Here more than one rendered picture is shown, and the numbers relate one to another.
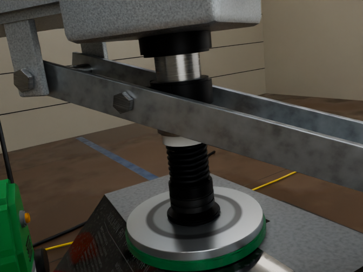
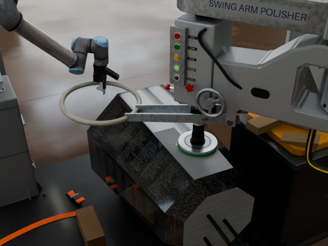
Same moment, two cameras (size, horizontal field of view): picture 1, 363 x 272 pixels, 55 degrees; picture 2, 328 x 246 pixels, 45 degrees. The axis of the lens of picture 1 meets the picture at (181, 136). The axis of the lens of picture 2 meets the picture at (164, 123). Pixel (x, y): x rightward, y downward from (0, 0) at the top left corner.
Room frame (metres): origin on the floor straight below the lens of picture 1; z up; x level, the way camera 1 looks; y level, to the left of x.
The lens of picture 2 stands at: (2.27, -0.07, 2.09)
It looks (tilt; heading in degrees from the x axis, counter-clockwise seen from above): 33 degrees down; 184
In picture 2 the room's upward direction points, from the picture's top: straight up
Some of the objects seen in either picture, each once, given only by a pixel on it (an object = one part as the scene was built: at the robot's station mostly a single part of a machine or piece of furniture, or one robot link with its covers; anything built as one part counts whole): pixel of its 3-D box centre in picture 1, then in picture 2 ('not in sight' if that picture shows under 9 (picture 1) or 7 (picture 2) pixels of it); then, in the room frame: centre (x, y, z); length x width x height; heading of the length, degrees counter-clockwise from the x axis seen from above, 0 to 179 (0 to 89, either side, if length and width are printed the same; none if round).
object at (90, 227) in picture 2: not in sight; (90, 228); (0.46, -0.68, 0.07); 0.30 x 0.12 x 0.12; 28
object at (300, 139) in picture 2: not in sight; (300, 138); (0.37, 0.58, 0.80); 0.20 x 0.10 x 0.05; 68
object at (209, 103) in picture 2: not in sight; (213, 99); (0.66, 0.05, 1.20); 0.15 x 0.10 x 0.15; 64
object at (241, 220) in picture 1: (194, 216); (197, 141); (0.50, -0.01, 0.84); 0.21 x 0.21 x 0.01
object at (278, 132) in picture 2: not in sight; (300, 122); (0.14, 0.64, 0.76); 0.49 x 0.49 x 0.05; 30
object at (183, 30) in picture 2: not in sight; (178, 56); (0.57, -0.12, 1.37); 0.08 x 0.03 x 0.28; 64
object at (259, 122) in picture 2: not in sight; (263, 123); (0.23, 0.40, 0.81); 0.20 x 0.10 x 0.05; 128
